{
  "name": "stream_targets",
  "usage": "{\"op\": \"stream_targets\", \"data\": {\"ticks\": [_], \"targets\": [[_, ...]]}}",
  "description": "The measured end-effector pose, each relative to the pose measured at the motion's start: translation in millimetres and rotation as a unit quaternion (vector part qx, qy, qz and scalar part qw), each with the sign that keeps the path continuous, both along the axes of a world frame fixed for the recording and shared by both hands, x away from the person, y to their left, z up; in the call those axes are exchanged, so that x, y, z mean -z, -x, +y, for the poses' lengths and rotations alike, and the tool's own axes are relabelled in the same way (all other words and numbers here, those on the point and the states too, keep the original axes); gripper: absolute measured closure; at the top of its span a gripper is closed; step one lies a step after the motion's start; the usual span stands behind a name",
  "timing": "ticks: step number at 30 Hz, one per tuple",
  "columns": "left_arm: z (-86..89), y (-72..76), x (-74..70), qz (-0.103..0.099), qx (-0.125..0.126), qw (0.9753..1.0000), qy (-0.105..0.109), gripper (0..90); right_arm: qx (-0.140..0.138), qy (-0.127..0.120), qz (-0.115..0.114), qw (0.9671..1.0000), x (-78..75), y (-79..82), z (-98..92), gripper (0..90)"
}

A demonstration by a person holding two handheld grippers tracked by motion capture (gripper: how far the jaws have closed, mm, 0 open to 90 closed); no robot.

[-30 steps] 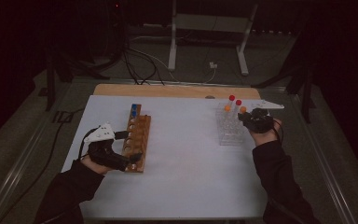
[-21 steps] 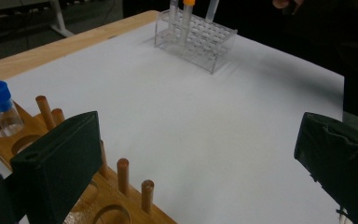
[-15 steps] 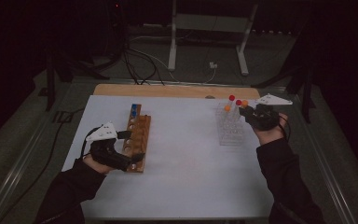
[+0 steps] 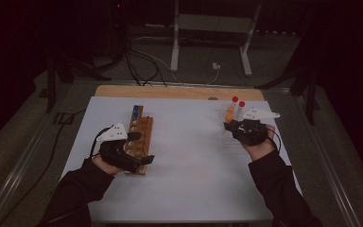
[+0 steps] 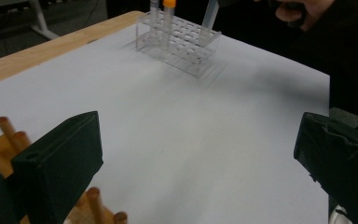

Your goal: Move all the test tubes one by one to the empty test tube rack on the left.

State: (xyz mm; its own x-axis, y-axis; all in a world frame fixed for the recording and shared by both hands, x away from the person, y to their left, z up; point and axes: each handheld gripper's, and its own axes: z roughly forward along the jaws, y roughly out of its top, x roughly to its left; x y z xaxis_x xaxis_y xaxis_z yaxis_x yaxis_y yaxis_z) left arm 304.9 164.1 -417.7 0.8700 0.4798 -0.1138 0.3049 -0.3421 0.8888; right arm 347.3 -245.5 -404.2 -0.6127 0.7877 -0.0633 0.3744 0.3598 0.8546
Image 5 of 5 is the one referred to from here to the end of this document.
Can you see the clear plastic test tube rack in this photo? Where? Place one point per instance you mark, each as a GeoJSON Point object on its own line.
{"type": "Point", "coordinates": [183, 53]}

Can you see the orange-capped test tube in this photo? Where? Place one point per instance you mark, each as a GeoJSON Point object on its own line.
{"type": "Point", "coordinates": [209, 18]}
{"type": "Point", "coordinates": [169, 3]}

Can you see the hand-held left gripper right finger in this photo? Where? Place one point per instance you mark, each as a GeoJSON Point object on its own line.
{"type": "Point", "coordinates": [341, 161]}

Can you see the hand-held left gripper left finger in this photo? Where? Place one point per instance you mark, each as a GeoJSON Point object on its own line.
{"type": "Point", "coordinates": [62, 161]}

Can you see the white table sheet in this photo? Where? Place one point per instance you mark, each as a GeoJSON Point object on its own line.
{"type": "Point", "coordinates": [183, 140]}

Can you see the white metal stand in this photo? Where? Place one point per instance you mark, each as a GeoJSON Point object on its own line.
{"type": "Point", "coordinates": [40, 18]}

